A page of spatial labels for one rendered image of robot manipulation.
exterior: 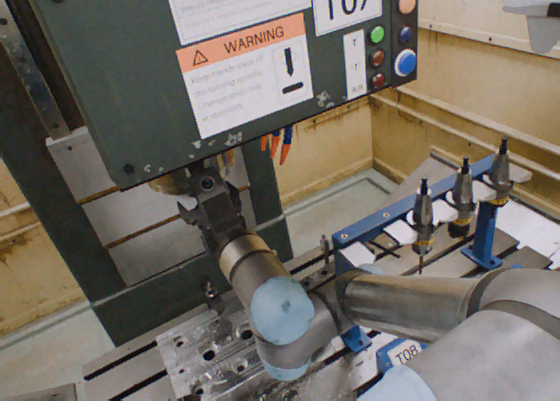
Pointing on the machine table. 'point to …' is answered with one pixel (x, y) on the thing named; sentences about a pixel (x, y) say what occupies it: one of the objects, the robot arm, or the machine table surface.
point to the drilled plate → (249, 381)
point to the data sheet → (231, 4)
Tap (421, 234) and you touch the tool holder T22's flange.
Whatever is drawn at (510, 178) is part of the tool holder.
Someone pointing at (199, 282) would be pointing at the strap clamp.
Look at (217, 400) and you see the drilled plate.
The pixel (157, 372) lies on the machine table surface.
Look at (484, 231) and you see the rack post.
